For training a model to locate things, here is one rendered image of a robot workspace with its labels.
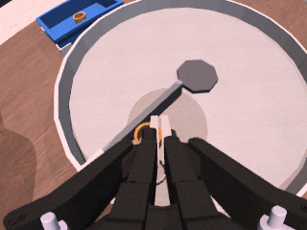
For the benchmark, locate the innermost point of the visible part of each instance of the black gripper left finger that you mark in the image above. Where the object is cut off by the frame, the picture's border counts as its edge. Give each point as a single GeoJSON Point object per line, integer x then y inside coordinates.
{"type": "Point", "coordinates": [78, 202]}

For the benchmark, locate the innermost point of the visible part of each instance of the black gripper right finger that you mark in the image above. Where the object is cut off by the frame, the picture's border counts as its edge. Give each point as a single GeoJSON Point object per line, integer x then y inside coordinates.
{"type": "Point", "coordinates": [245, 196]}

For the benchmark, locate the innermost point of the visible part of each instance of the blue rectangular tray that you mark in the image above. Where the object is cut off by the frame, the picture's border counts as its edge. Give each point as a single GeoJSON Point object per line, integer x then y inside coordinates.
{"type": "Point", "coordinates": [59, 24]}

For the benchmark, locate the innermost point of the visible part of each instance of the bronze bushing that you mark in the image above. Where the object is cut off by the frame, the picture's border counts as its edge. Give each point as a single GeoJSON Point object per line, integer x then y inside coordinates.
{"type": "Point", "coordinates": [79, 17]}
{"type": "Point", "coordinates": [137, 133]}

